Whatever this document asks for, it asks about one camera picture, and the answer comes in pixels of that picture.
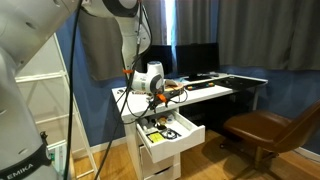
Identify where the brown leather chair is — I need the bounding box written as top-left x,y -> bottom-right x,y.
219,99 -> 320,180

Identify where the teal and white box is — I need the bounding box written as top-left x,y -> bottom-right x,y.
49,143 -> 73,180

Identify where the white open drawer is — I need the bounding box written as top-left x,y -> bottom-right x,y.
135,109 -> 206,164

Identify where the orange connector clip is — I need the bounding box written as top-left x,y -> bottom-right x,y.
156,93 -> 168,103

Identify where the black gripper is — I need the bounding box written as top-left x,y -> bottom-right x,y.
162,88 -> 184,101

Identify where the round wooden log slice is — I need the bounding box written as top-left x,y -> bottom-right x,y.
165,83 -> 185,99

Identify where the black computer monitor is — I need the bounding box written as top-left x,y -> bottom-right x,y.
175,42 -> 221,82
143,44 -> 174,76

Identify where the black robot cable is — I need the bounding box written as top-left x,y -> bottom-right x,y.
63,0 -> 189,180

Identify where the dark grey curtain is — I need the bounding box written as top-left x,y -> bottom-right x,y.
175,0 -> 320,72
78,0 -> 168,82

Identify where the black desk mat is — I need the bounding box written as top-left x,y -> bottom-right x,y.
213,75 -> 268,91

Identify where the white ladder rack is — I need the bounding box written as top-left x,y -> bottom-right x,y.
14,33 -> 101,180

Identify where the white desk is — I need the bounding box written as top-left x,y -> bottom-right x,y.
111,73 -> 269,122

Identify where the white drawer cabinet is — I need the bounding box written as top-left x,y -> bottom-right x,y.
123,108 -> 183,180

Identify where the yellow sticky note pad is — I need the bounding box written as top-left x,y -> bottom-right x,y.
146,130 -> 165,144

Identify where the coiled black cable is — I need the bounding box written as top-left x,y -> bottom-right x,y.
161,128 -> 183,141

